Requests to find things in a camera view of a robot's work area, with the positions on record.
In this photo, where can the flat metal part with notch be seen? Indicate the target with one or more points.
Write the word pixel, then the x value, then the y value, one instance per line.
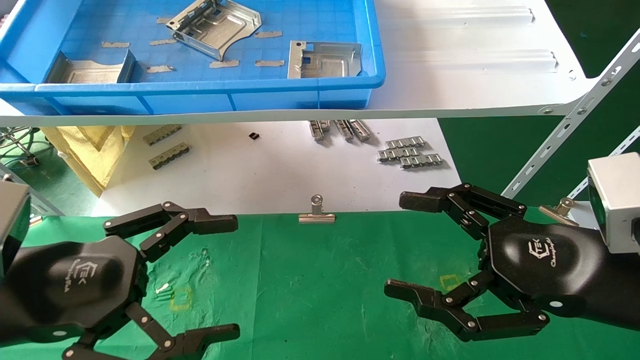
pixel 330 64

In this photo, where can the grey metal terminal strip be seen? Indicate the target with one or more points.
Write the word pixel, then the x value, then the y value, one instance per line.
pixel 405 142
pixel 421 161
pixel 398 154

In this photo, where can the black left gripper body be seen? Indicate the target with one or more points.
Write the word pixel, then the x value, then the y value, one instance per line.
pixel 75 285

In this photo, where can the short white perforated brace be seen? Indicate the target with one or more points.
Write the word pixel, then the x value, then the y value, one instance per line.
pixel 620 150

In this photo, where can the long white perforated brace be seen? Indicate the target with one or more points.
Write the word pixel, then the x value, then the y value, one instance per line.
pixel 565 127

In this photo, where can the grey metal frame bar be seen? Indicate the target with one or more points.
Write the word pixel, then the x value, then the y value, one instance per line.
pixel 35 197

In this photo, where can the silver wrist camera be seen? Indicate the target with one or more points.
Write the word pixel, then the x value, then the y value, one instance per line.
pixel 617 195
pixel 12 215

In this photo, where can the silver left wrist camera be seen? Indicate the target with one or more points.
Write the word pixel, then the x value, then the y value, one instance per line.
pixel 12 215

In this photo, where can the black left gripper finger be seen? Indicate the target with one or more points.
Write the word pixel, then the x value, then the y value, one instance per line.
pixel 210 223
pixel 210 337

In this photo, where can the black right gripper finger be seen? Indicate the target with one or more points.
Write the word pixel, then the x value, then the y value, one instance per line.
pixel 420 297
pixel 425 200

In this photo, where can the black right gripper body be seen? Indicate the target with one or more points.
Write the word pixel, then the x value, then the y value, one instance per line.
pixel 540 265

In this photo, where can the silver binder clip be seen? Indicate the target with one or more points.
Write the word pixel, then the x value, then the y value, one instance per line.
pixel 562 210
pixel 36 220
pixel 317 217

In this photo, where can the shiny metal clip bundle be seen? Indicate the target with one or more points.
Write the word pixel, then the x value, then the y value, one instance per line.
pixel 318 130
pixel 361 130
pixel 343 129

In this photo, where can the olive connector strip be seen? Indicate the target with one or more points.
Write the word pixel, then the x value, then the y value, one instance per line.
pixel 170 155
pixel 162 135

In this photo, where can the metal part with curved cutout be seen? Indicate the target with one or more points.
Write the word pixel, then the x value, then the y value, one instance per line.
pixel 90 72

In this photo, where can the beige tape piece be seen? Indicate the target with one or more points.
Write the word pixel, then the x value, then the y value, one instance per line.
pixel 160 69
pixel 223 64
pixel 163 20
pixel 268 34
pixel 163 42
pixel 269 63
pixel 115 44

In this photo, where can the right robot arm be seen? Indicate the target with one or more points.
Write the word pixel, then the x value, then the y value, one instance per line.
pixel 625 285

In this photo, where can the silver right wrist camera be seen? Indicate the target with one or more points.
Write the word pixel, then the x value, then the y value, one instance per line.
pixel 617 195

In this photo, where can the green table cloth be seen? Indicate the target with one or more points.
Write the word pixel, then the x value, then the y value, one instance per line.
pixel 325 290

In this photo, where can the blue plastic bin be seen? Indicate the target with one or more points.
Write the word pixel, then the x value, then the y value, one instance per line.
pixel 200 100

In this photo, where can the stamped sheet metal part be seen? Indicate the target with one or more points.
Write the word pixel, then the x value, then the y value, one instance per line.
pixel 222 25

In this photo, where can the white shelf board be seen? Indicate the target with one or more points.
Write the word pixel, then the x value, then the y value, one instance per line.
pixel 450 75

